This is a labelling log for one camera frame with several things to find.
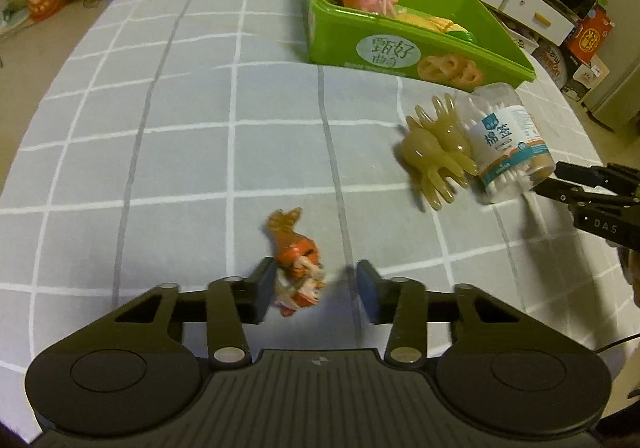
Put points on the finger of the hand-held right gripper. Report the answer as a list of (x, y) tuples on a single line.
[(555, 189), (575, 170)]

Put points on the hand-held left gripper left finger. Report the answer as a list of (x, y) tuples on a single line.
[(262, 293)]

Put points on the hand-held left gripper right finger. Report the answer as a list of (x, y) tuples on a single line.
[(367, 295)]

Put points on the clear cotton swab jar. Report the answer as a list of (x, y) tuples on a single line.
[(500, 142)]

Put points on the yellow toy corn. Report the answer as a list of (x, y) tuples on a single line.
[(425, 22)]

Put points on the green plastic box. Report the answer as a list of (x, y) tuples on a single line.
[(350, 42)]

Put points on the round printed tin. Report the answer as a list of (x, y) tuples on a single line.
[(550, 62)]

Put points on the pale metal cabinet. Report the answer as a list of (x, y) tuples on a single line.
[(617, 52)]

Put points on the red gift box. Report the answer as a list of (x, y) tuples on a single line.
[(592, 35)]

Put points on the grey checked blanket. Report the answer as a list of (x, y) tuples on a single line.
[(175, 152)]

